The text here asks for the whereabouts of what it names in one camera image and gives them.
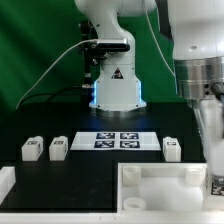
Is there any white camera cable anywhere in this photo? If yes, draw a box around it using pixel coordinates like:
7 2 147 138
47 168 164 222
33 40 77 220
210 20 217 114
15 39 98 110

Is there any white left obstacle block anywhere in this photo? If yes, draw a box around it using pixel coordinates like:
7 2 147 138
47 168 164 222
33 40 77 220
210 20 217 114
0 167 16 205

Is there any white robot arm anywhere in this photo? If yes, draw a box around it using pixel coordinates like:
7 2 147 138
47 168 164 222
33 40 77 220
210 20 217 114
74 0 224 178

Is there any white front fence bar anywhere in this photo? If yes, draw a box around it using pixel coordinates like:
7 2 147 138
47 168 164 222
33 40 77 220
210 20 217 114
0 212 224 224

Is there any black cable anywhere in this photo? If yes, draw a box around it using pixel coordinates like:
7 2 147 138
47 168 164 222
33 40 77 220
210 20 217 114
19 85 88 107

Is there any white marker base plate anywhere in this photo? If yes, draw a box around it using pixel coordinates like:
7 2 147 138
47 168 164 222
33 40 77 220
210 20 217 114
71 131 160 151

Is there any black camera on stand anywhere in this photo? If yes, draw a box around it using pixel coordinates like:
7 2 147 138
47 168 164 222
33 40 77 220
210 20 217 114
78 20 130 88

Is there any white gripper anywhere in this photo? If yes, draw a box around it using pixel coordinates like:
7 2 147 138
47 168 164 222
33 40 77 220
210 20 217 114
194 99 224 178

